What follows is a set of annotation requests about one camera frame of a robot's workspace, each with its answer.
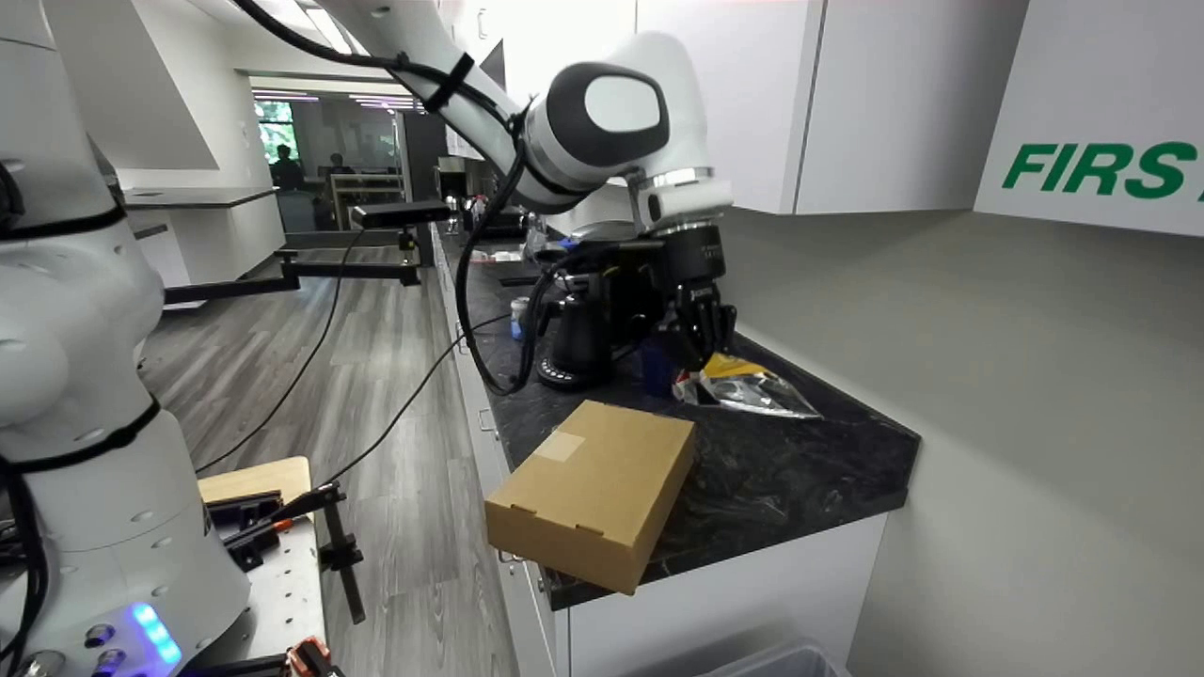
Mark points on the orange black clamp left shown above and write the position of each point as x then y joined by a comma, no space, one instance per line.
255,522

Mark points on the yellow orange Fritos chip bag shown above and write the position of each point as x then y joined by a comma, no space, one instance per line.
743,384

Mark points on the white perforated mounting plate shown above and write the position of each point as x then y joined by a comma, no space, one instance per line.
283,612

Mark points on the first aid sign cabinet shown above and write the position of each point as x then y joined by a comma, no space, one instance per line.
1104,117

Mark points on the brown cardboard box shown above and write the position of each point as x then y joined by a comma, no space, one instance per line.
594,496

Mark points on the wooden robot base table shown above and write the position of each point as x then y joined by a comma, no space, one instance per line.
278,474

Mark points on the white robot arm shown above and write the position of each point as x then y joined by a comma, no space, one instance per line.
120,568

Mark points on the black coffee carafe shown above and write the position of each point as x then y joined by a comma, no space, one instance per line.
566,331

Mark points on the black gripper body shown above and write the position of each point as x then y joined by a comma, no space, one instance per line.
698,321

